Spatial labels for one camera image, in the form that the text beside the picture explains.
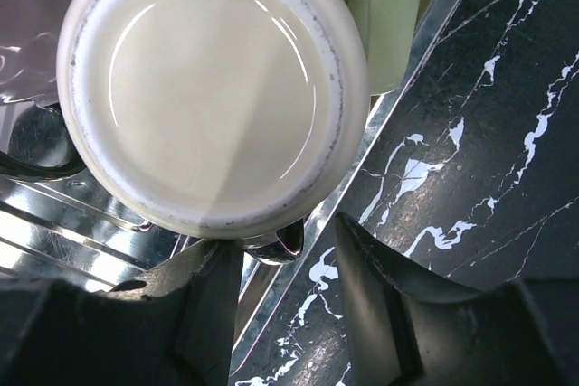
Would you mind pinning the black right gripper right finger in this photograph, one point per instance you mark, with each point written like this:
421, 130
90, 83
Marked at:
406, 325

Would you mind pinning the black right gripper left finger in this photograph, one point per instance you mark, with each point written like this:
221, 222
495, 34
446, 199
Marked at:
172, 325

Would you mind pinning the cream mug black handle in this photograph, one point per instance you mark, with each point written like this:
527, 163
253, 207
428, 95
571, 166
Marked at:
217, 119

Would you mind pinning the pink mug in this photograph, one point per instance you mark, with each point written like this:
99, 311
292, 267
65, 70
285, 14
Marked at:
29, 38

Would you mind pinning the metal tray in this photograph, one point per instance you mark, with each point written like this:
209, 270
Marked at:
74, 229

